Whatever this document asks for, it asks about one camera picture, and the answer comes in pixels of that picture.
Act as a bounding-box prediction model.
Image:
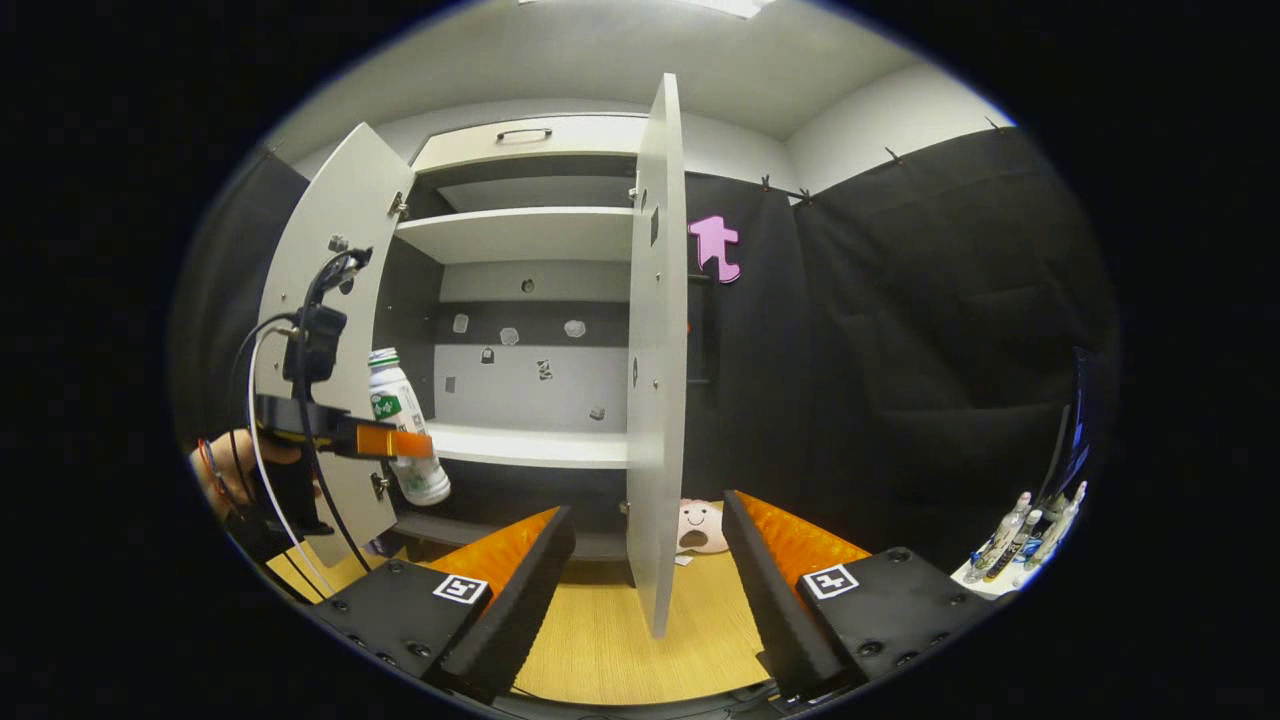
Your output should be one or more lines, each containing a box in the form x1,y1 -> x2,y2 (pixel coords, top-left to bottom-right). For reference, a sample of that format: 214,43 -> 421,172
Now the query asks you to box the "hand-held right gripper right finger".
722,490 -> 1001,706

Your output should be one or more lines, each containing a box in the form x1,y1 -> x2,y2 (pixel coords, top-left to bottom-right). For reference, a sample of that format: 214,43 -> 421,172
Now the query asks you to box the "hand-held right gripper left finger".
310,505 -> 578,701

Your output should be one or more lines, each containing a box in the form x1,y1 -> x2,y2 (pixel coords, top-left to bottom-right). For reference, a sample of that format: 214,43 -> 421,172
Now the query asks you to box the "white drink bottle green label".
367,347 -> 453,506

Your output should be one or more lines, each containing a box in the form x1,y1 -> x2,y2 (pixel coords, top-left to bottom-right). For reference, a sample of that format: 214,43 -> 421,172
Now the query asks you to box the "white cabinet door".
252,122 -> 416,569
626,72 -> 691,639

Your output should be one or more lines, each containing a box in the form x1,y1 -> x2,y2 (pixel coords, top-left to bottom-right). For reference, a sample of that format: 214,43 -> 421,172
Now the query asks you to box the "pink plush toy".
677,498 -> 731,556

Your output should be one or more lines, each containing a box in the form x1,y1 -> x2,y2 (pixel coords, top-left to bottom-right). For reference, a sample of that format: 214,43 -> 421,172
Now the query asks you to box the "white tray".
950,560 -> 1031,601

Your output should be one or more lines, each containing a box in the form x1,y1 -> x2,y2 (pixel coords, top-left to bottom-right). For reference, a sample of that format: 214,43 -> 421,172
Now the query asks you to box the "white cabinet with shelves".
375,115 -> 651,561

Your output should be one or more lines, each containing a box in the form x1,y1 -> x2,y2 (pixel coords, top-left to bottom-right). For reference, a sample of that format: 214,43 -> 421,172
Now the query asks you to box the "small dark tube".
985,510 -> 1043,583

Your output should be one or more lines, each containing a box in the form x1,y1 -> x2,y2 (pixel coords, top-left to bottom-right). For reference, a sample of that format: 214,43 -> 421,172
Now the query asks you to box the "black backdrop cloth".
170,125 -> 1121,601

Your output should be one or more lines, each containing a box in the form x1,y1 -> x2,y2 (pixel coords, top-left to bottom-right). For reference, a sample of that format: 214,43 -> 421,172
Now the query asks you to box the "white cabinet drawer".
412,113 -> 651,173

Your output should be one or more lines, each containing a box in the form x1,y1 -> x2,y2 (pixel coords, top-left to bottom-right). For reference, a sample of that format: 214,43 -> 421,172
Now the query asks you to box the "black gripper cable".
230,245 -> 376,576

